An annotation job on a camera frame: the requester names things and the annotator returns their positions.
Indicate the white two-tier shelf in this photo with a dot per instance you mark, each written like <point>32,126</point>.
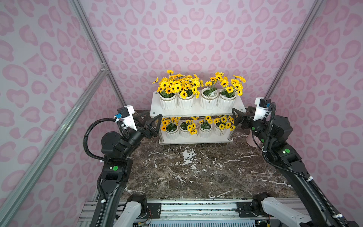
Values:
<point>197,110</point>

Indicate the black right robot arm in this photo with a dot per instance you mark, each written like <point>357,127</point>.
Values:
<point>273,131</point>

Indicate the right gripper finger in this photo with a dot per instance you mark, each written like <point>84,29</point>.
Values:
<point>251,109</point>
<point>239,118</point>

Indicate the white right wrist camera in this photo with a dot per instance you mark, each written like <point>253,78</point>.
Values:
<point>262,111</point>

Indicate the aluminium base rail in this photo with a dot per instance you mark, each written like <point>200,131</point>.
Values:
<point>217,212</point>

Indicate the pink pencil cup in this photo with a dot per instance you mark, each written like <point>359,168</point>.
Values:
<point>253,141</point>

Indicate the sunflower pot second-left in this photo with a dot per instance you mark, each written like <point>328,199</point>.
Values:
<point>187,90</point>
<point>188,128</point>

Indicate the sunflower pot top second-left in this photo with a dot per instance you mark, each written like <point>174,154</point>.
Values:
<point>187,90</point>

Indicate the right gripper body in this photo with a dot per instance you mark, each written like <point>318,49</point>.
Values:
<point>248,120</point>

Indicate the sunflower pot bottom second-left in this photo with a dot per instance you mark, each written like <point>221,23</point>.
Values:
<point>188,128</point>

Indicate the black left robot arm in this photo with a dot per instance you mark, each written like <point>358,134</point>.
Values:
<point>117,148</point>

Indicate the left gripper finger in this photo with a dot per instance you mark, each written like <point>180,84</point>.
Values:
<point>143,117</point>
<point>153,125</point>

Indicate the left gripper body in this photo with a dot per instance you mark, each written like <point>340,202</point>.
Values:
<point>145,129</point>

